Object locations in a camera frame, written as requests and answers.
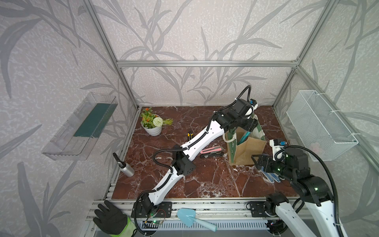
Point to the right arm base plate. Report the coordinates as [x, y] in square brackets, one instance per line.
[262, 208]

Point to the dark grey utility knife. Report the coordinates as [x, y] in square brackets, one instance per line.
[212, 155]

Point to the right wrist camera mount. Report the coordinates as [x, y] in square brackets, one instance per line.
[278, 149]

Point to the clear plastic wall shelf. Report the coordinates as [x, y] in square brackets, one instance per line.
[77, 137]

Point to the light blue garden trowel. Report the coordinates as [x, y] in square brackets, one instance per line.
[188, 217]

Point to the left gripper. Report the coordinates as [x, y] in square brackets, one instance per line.
[251, 125]

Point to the black green rubber glove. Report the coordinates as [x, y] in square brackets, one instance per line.
[113, 221]

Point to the pink utility knife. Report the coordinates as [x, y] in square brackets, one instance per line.
[212, 150]

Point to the white wire mesh basket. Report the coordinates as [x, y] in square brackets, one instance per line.
[319, 127]

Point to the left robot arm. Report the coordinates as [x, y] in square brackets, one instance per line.
[178, 160]

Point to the teal utility knife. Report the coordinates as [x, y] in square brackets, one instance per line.
[244, 137]

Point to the green Christmas tote bag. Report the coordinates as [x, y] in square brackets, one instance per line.
[241, 155]

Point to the silver black bottle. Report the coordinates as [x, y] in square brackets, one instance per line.
[124, 167]

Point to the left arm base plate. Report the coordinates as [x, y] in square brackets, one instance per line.
[163, 210]

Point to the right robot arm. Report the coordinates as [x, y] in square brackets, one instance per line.
[318, 196]

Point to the blue dotted work glove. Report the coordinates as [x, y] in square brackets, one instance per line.
[271, 177]

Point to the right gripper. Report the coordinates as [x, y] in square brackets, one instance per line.
[268, 159]

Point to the potted artificial flower plant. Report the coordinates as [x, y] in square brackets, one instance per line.
[153, 123]

